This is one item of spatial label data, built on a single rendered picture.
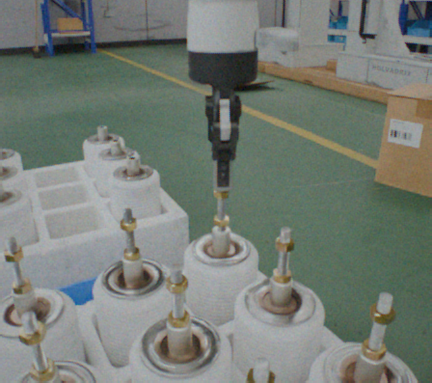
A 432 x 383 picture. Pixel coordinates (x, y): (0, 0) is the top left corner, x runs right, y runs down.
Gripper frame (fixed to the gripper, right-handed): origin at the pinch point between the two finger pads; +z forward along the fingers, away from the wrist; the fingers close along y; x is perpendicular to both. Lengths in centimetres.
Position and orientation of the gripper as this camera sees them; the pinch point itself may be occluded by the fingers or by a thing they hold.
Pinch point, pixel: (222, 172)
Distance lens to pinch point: 47.6
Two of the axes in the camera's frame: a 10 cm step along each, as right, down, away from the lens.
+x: 10.0, -0.1, 0.3
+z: 0.0, 9.3, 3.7
